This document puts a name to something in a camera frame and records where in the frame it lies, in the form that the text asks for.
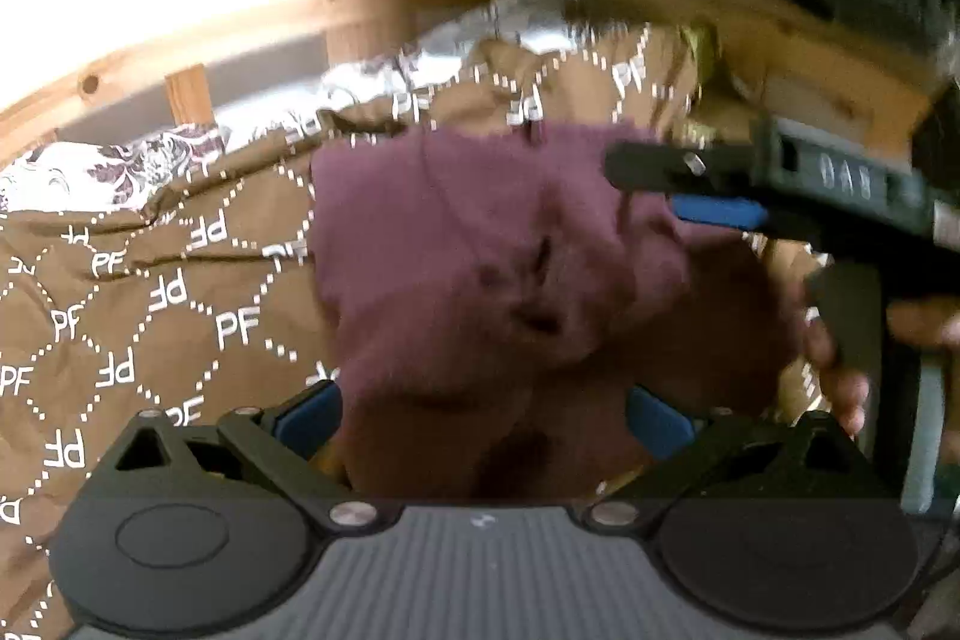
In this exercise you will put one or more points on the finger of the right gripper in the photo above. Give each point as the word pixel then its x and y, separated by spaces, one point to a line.
pixel 733 213
pixel 720 171

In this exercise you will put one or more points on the person right hand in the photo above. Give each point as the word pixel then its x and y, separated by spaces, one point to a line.
pixel 931 324

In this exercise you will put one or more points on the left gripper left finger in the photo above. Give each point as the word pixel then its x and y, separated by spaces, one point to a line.
pixel 276 446

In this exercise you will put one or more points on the maroon long-sleeve shirt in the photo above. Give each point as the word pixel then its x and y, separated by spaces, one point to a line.
pixel 494 301

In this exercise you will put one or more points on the white floral bed sheet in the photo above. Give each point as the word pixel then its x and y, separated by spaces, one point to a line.
pixel 119 157

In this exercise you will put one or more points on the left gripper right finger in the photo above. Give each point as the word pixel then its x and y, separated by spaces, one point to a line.
pixel 683 452

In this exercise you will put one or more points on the wooden bed frame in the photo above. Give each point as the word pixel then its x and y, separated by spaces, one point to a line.
pixel 785 60

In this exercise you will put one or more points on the brown PF patterned blanket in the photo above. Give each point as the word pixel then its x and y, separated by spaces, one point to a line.
pixel 204 298

